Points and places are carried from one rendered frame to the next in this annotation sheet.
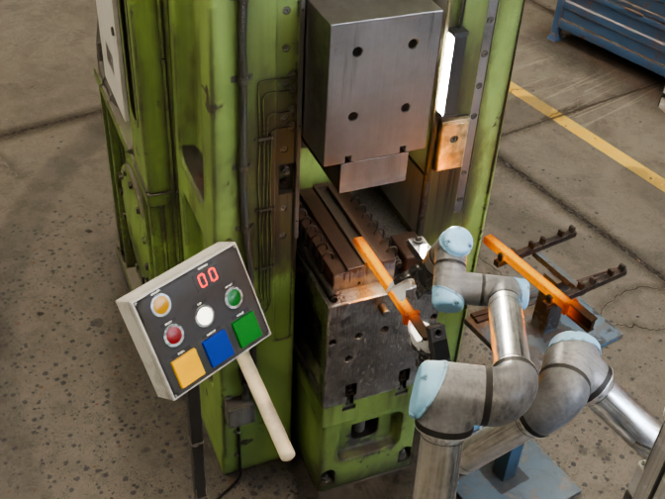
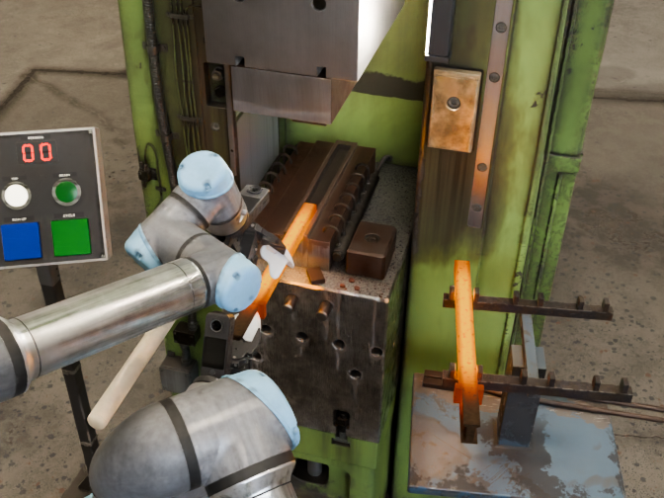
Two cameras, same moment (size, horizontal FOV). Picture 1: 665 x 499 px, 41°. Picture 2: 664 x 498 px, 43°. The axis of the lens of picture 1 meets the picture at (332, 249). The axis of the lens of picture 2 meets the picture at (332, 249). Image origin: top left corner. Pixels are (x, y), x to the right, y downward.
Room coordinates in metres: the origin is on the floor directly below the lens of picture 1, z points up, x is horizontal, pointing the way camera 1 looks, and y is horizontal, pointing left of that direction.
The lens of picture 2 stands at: (0.95, -1.12, 2.03)
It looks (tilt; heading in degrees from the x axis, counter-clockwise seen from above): 36 degrees down; 40
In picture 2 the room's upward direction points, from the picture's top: 1 degrees clockwise
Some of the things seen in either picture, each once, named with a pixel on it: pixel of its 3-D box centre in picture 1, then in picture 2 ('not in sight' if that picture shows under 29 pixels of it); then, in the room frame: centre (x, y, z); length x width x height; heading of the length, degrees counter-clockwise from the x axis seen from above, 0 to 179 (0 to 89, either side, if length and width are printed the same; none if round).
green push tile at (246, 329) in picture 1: (245, 329); (71, 237); (1.69, 0.22, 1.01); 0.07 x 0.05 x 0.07; 139
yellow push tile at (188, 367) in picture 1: (187, 367); not in sight; (1.54, 0.35, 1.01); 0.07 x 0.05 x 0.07; 139
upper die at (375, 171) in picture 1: (343, 134); (312, 52); (2.20, -0.01, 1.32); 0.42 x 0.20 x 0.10; 24
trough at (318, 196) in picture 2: (344, 222); (323, 186); (2.21, -0.03, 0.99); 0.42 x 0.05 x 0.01; 24
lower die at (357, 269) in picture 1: (336, 232); (313, 197); (2.20, -0.01, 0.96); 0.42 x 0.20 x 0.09; 24
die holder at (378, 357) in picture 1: (346, 290); (335, 287); (2.23, -0.06, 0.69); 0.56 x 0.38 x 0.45; 24
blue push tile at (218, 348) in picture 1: (217, 348); (22, 241); (1.62, 0.28, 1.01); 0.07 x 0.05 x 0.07; 139
